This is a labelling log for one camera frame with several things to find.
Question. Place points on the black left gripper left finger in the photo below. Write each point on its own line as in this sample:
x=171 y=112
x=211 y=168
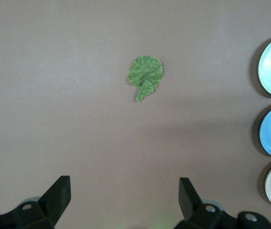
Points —
x=54 y=200

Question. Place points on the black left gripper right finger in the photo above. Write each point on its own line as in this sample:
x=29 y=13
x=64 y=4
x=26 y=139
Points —
x=192 y=202

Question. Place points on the green lettuce leaf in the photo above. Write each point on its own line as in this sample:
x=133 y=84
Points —
x=146 y=71

